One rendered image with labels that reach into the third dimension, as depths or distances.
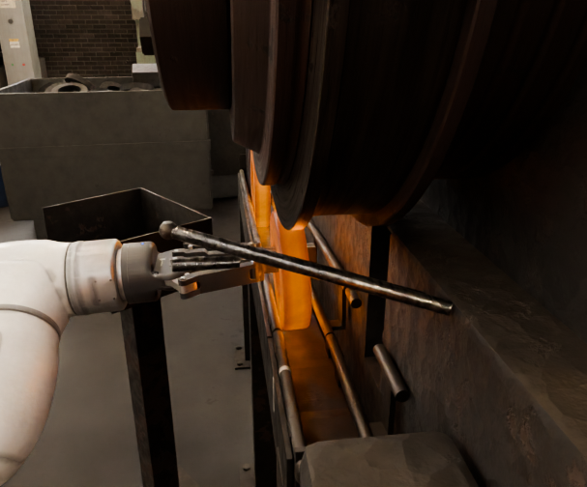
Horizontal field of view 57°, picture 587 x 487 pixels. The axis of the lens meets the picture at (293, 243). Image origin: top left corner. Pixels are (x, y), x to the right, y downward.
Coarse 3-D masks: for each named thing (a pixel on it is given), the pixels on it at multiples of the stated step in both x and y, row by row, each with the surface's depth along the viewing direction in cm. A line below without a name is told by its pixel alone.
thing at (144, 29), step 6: (144, 18) 33; (144, 24) 33; (144, 30) 33; (144, 36) 33; (150, 36) 33; (144, 42) 33; (150, 42) 33; (144, 48) 34; (150, 48) 34; (144, 54) 34; (150, 54) 34
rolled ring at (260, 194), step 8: (256, 176) 114; (256, 184) 114; (256, 192) 114; (264, 192) 114; (256, 200) 115; (264, 200) 115; (256, 208) 116; (264, 208) 116; (256, 216) 117; (264, 216) 117; (256, 224) 120; (264, 224) 120
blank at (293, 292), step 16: (272, 224) 70; (272, 240) 73; (288, 240) 63; (304, 240) 64; (304, 256) 63; (288, 272) 62; (288, 288) 63; (304, 288) 63; (288, 304) 63; (304, 304) 64; (288, 320) 65; (304, 320) 65
